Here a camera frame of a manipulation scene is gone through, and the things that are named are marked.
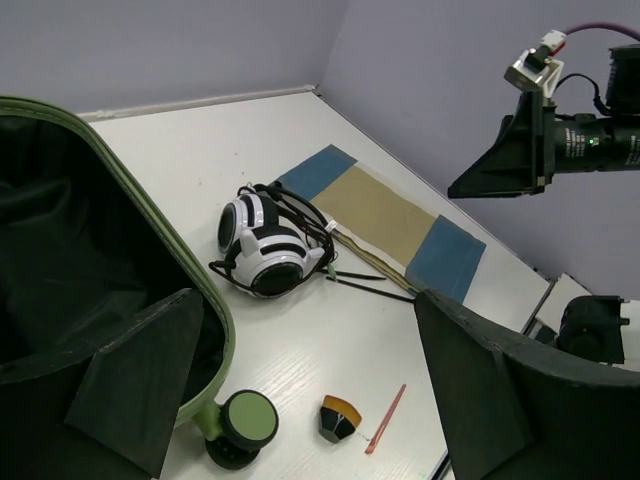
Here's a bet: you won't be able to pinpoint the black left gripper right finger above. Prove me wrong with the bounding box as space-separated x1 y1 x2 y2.
415 290 639 479

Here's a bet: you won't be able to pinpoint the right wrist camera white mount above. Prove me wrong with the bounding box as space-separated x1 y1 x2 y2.
504 30 567 106

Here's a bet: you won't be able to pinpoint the green hard-shell suitcase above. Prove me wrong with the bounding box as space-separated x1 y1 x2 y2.
1 97 279 479

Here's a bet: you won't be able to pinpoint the blue and tan cloth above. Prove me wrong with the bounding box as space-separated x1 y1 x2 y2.
277 145 486 303

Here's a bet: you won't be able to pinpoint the red thin stick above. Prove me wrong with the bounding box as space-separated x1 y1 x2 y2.
364 384 407 455

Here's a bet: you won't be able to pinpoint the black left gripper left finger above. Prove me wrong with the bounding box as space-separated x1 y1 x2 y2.
65 289 203 478

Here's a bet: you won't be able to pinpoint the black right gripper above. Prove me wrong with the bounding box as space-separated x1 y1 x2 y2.
447 92 639 199

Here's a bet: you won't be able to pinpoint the black orange small brush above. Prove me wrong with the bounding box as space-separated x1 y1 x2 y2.
318 395 362 444

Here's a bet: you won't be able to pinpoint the black and white headphones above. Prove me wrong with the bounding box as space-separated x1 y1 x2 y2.
209 181 336 299

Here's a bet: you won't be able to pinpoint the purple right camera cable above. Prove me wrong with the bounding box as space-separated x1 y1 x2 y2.
562 20 640 44

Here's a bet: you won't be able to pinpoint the aluminium table edge rail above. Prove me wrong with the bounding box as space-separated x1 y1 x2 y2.
78 85 316 122

